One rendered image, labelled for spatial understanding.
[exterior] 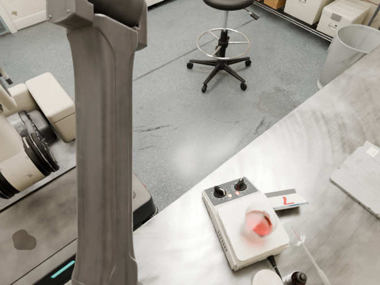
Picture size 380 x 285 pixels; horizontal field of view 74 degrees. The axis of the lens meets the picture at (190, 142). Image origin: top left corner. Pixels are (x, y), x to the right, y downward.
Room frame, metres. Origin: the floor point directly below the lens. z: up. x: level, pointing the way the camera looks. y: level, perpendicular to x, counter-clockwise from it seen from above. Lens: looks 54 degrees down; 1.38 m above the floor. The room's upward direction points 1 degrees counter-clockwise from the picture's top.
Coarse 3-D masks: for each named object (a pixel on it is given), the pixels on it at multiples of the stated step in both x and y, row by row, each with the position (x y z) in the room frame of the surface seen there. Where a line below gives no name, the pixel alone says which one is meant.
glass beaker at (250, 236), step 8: (248, 208) 0.18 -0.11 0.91; (256, 208) 0.19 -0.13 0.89; (264, 208) 0.19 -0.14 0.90; (272, 208) 0.18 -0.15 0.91; (272, 216) 0.17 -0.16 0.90; (240, 224) 0.17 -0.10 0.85; (240, 232) 0.16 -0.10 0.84; (248, 232) 0.14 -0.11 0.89; (256, 232) 0.13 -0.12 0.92; (272, 232) 0.13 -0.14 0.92; (248, 240) 0.14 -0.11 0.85; (256, 240) 0.13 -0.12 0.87; (264, 240) 0.13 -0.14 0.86
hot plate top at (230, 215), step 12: (228, 204) 0.22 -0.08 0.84; (240, 204) 0.22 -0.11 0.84; (228, 216) 0.19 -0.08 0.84; (240, 216) 0.19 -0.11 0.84; (228, 228) 0.17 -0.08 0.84; (240, 240) 0.14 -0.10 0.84; (276, 240) 0.14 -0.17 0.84; (288, 240) 0.14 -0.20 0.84; (240, 252) 0.12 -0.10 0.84; (252, 252) 0.12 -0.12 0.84; (264, 252) 0.12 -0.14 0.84
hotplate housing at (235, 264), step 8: (256, 192) 0.26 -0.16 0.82; (208, 200) 0.25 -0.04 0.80; (232, 200) 0.24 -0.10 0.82; (208, 208) 0.23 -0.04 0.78; (216, 208) 0.22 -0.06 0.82; (216, 216) 0.20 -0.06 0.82; (216, 224) 0.19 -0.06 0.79; (224, 232) 0.16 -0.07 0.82; (224, 240) 0.15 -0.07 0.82; (224, 248) 0.14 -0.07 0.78; (280, 248) 0.13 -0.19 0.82; (232, 256) 0.12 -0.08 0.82; (264, 256) 0.12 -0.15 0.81; (272, 256) 0.12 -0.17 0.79; (232, 264) 0.10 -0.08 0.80; (240, 264) 0.10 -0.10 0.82; (248, 264) 0.10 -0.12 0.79; (272, 264) 0.11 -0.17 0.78
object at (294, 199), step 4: (284, 196) 0.27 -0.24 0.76; (288, 196) 0.27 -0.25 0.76; (292, 196) 0.27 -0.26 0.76; (296, 196) 0.27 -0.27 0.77; (272, 200) 0.26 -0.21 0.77; (276, 200) 0.26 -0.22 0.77; (280, 200) 0.26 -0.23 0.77; (284, 200) 0.25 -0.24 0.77; (288, 200) 0.25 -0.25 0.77; (292, 200) 0.25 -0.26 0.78; (296, 200) 0.25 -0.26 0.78; (300, 200) 0.25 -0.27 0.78; (304, 200) 0.25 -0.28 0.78; (272, 204) 0.24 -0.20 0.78; (276, 204) 0.24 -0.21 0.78; (280, 204) 0.24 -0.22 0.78; (284, 204) 0.24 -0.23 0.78; (288, 204) 0.24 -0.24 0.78
